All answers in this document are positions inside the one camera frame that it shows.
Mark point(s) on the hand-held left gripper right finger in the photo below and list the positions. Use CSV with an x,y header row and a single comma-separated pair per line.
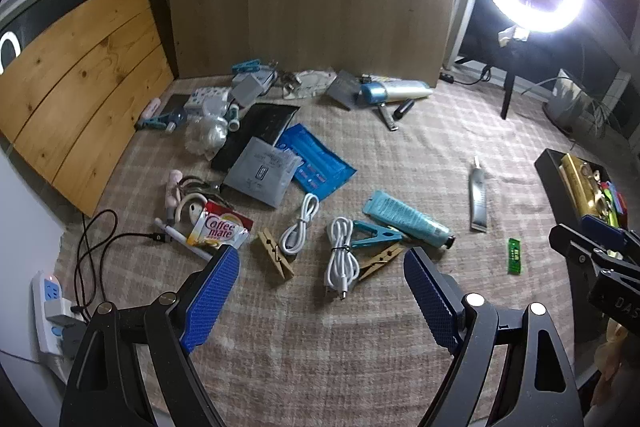
x,y
430,297

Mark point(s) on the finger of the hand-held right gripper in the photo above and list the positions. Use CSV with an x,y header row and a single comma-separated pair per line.
x,y
602,227
575,247

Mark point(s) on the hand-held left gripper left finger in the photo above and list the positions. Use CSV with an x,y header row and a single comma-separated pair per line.
x,y
210,297

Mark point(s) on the wooden clothespin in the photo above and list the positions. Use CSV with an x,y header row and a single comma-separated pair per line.
x,y
382,261
274,253

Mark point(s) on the small green circuit chip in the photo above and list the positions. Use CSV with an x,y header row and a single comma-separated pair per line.
x,y
513,256

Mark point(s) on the black container box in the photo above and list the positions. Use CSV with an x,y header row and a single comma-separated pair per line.
x,y
552,187

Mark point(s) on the white pen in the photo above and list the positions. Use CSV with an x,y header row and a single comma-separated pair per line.
x,y
177,237

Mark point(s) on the red white creamer packet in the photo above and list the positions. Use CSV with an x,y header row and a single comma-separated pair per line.
x,y
220,227

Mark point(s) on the teal plastic clothespin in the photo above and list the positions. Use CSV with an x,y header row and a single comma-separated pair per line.
x,y
375,234
246,67
155,122

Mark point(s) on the teal cream tube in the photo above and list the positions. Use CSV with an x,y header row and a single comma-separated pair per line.
x,y
405,217

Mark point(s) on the grey glue tube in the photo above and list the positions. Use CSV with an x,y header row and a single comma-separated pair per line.
x,y
478,202

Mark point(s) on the grey foil packet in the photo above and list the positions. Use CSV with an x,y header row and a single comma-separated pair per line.
x,y
260,172

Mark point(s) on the blue plastic packet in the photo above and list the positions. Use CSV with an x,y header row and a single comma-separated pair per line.
x,y
320,162

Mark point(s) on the black pouch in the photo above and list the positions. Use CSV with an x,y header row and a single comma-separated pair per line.
x,y
265,119

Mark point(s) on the person's right hand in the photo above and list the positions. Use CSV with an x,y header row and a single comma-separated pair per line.
x,y
620,352

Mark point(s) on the yellow green plastic item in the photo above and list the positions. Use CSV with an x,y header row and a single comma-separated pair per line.
x,y
609,207

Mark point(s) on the gold box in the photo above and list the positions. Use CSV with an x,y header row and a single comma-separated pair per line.
x,y
582,187

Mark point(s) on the white curved plastic piece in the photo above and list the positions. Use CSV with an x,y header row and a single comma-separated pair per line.
x,y
195,212

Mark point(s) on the white charger plug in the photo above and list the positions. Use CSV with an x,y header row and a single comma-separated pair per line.
x,y
60,311

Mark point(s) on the clear bag with white puff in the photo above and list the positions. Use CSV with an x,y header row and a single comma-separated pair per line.
x,y
210,139

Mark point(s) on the white power strip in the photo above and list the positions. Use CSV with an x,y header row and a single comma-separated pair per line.
x,y
42,292

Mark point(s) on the green white small tube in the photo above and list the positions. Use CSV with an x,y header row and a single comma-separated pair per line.
x,y
234,119

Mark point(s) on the metal nail clipper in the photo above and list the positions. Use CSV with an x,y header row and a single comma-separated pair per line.
x,y
387,117

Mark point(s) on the clear crinkled wrapper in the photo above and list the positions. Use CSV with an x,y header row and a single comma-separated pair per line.
x,y
210,111

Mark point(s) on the black marker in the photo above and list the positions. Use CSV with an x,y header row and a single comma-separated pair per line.
x,y
402,109

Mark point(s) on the dark flat panel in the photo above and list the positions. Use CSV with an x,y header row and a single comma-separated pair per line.
x,y
176,104

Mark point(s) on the pink lip balm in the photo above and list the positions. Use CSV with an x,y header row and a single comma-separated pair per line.
x,y
151,108

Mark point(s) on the patterned tissue pack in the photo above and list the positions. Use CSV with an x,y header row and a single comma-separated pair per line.
x,y
207,98

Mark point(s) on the blue white bottle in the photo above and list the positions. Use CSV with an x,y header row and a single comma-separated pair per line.
x,y
395,91

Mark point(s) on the grey box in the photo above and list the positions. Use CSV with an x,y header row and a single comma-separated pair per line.
x,y
248,89

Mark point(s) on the black power strip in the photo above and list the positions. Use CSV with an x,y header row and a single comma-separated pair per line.
x,y
447,78

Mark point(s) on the grey card sleeve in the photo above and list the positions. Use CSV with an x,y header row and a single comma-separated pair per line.
x,y
345,89

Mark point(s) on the small metal clip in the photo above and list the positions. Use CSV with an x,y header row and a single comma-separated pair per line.
x,y
291,84

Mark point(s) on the white mask packet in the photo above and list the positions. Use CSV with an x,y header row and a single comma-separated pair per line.
x,y
315,82

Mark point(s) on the wooden headboard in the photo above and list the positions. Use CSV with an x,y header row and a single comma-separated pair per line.
x,y
85,82

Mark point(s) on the white table frame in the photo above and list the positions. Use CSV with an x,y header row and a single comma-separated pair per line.
x,y
462,7

